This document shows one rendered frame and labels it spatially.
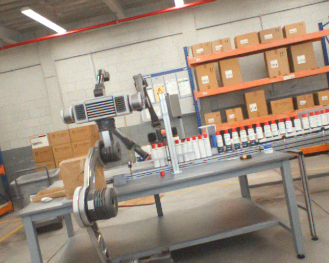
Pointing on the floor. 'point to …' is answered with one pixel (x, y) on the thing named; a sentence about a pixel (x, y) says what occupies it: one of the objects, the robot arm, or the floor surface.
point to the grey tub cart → (37, 184)
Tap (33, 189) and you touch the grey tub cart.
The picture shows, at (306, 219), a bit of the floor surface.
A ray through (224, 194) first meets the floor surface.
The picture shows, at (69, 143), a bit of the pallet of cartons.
